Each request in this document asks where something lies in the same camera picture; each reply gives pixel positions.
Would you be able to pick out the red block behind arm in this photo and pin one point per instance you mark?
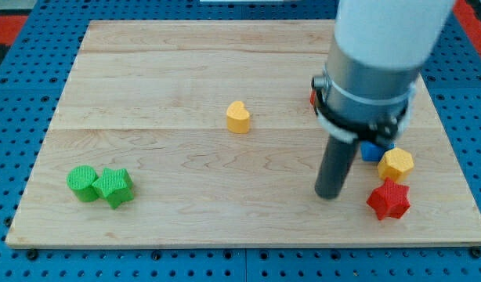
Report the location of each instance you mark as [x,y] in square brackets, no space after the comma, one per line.
[312,97]

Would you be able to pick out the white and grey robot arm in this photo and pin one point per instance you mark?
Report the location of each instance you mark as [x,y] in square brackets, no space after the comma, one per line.
[368,83]

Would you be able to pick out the yellow heart block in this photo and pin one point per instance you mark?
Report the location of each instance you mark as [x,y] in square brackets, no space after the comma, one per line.
[238,118]

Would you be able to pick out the yellow hexagon block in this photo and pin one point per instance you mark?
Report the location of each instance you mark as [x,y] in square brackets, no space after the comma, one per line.
[396,164]

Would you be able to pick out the wooden board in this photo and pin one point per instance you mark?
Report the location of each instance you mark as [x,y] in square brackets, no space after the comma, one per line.
[151,96]

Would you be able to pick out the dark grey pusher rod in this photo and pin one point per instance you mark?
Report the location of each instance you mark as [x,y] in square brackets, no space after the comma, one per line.
[335,165]

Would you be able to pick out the blue block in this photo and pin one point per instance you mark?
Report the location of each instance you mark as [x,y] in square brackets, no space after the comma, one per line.
[373,153]

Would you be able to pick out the green star block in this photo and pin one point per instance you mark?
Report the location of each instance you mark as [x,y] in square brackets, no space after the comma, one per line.
[114,186]

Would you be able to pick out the red star block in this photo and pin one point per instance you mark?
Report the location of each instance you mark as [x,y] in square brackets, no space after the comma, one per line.
[390,200]

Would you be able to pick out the green cylinder block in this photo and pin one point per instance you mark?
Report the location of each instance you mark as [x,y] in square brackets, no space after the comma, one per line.
[80,180]

